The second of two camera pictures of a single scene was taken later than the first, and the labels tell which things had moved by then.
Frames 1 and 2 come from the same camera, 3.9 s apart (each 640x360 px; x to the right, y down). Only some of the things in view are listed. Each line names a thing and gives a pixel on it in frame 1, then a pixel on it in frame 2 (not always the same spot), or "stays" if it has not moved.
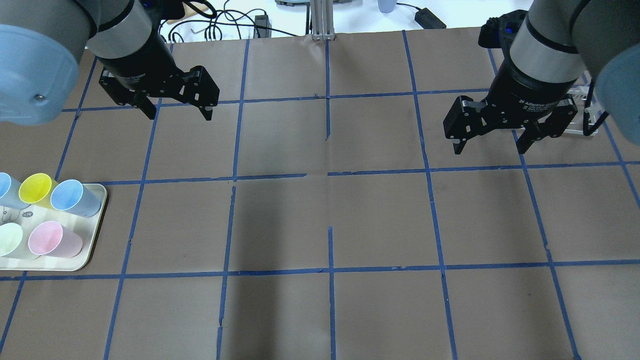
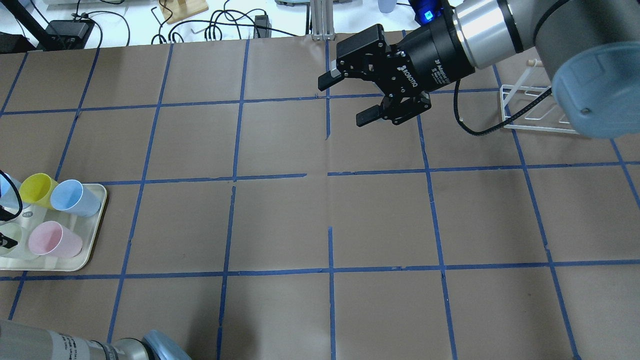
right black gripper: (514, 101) → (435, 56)
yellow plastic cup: (36, 189) stays
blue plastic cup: (73, 196) stays
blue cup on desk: (386, 6) stays
